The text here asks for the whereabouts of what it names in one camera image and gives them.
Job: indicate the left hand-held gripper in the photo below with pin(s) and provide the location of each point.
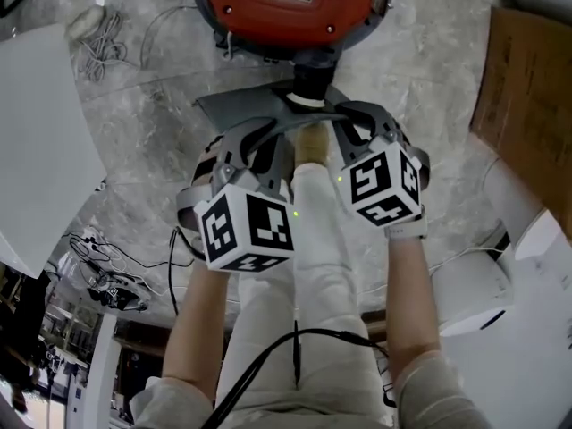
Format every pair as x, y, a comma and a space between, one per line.
248, 226

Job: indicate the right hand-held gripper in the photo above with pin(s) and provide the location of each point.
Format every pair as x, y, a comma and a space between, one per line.
386, 186

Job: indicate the grey vacuum nozzle piece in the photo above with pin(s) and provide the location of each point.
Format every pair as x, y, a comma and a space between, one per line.
243, 107

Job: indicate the red round vacuum cleaner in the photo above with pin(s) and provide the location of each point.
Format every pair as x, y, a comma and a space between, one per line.
286, 11

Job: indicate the person's right forearm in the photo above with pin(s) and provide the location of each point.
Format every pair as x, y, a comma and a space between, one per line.
409, 293

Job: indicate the person's left forearm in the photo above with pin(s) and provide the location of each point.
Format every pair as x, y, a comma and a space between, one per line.
201, 320

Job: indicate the person's beige shoe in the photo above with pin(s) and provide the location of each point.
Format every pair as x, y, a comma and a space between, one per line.
312, 145

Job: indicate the white wrist watch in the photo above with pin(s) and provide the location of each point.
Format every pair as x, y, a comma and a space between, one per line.
406, 229

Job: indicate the person's legs in white trousers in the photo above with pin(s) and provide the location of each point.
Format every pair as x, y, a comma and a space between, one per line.
313, 262

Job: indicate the brown cardboard box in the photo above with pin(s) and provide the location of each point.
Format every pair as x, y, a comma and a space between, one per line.
527, 96

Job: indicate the white round appliance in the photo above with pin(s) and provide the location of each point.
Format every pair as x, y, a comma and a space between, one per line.
487, 275

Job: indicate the power strip with plugs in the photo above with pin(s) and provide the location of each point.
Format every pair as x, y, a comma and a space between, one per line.
111, 288

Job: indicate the white table board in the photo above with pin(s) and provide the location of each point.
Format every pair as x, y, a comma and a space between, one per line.
40, 141

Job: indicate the person's grey left sleeve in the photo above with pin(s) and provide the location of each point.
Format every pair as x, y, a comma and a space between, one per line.
170, 405

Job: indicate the person's grey sleeve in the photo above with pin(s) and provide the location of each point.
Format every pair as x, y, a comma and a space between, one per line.
433, 396
170, 405

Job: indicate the white table leg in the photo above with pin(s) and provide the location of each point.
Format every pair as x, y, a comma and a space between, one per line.
96, 373

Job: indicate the person's grey right sleeve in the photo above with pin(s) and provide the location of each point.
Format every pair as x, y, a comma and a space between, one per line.
433, 396

